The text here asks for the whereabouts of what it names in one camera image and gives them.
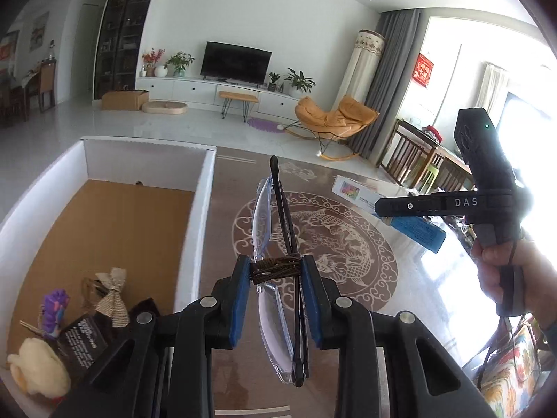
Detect blue white carton box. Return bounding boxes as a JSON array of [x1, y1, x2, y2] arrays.
[[332, 176, 447, 254]]

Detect black rectangular box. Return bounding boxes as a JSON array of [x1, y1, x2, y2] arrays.
[[57, 314, 108, 380]]

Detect cream knitted pouch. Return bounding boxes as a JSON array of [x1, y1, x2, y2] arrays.
[[8, 338, 71, 399]]

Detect purple blue flower toy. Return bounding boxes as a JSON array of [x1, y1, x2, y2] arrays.
[[41, 289, 70, 339]]

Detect clear black glasses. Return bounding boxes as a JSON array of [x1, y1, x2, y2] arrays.
[[250, 156, 309, 388]]

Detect right bare hand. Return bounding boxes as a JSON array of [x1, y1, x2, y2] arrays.
[[471, 240, 556, 330]]

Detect dark wooden chair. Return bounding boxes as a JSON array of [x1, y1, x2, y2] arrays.
[[378, 119, 474, 194]]

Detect red window decoration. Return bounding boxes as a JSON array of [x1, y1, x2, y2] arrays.
[[413, 53, 433, 88]]

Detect orange lounge chair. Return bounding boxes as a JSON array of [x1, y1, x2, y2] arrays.
[[280, 95, 379, 161]]

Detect white cardboard storage box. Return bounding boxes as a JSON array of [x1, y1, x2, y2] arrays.
[[0, 135, 218, 418]]

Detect white standing air conditioner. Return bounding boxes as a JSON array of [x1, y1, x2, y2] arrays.
[[332, 29, 385, 109]]

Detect grey curtain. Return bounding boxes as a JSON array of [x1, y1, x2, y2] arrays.
[[347, 9, 422, 160]]

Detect large green potted plant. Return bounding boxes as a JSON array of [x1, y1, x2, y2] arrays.
[[285, 68, 316, 98]]

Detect purple floor mat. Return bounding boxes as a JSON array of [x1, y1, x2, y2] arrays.
[[248, 118, 282, 133]]

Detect small dark potted plant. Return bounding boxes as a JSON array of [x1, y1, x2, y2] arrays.
[[267, 72, 281, 92]]

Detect small wooden bench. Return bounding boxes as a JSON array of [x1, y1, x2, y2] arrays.
[[217, 90, 261, 123]]

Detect round beige floor mat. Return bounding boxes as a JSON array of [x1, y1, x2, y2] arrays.
[[141, 101, 188, 115]]

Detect black flat television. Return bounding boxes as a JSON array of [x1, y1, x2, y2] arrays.
[[200, 41, 272, 85]]

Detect brown cardboard box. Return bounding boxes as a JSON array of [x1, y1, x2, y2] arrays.
[[101, 90, 149, 110]]

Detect white tv cabinet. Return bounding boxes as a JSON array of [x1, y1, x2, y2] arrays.
[[136, 77, 298, 121]]

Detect round white vase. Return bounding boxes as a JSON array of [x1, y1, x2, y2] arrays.
[[154, 64, 168, 77]]

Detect green plant white pot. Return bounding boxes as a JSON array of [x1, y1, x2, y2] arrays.
[[165, 51, 195, 77]]

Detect red flower vase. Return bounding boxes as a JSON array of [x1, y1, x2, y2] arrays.
[[142, 48, 165, 77]]

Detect wooden side cabinet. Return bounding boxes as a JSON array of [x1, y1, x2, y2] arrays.
[[38, 60, 57, 112]]

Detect dark glass display cabinet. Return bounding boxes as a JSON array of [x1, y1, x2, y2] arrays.
[[93, 0, 151, 100]]

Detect framed wall painting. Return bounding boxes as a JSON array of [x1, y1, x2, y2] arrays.
[[29, 11, 49, 52]]

